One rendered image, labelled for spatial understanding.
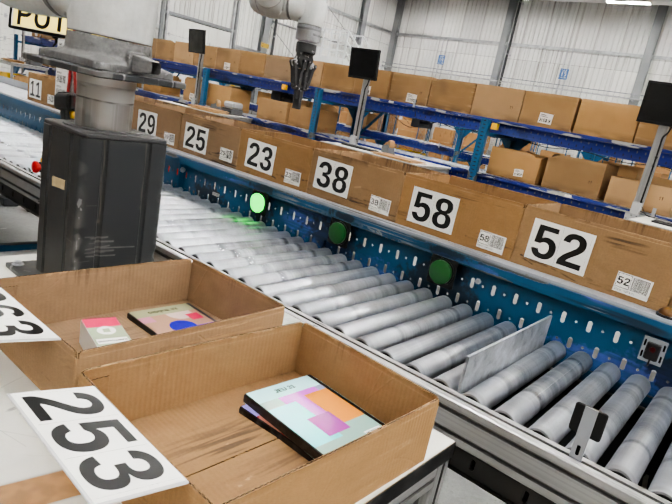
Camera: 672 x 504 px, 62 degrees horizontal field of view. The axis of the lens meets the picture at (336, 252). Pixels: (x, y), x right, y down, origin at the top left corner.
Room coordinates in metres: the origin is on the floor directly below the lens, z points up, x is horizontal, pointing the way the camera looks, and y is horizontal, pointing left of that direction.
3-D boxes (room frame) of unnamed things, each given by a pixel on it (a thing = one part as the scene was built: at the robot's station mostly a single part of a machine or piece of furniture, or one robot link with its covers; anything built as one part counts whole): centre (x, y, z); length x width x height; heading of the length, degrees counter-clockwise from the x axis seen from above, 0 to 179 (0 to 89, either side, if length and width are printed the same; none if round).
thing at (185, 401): (0.65, 0.05, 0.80); 0.38 x 0.28 x 0.10; 140
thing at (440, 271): (1.54, -0.30, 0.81); 0.07 x 0.01 x 0.07; 53
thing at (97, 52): (1.11, 0.49, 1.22); 0.22 x 0.18 x 0.06; 63
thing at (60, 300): (0.87, 0.29, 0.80); 0.38 x 0.28 x 0.10; 143
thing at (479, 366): (1.15, -0.42, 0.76); 0.46 x 0.01 x 0.09; 143
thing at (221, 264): (1.61, 0.17, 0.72); 0.52 x 0.05 x 0.05; 143
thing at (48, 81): (3.39, 1.76, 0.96); 0.39 x 0.29 x 0.17; 53
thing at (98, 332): (0.81, 0.33, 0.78); 0.10 x 0.06 x 0.05; 39
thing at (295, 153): (2.21, 0.21, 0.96); 0.39 x 0.29 x 0.17; 53
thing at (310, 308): (1.41, -0.08, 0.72); 0.52 x 0.05 x 0.05; 143
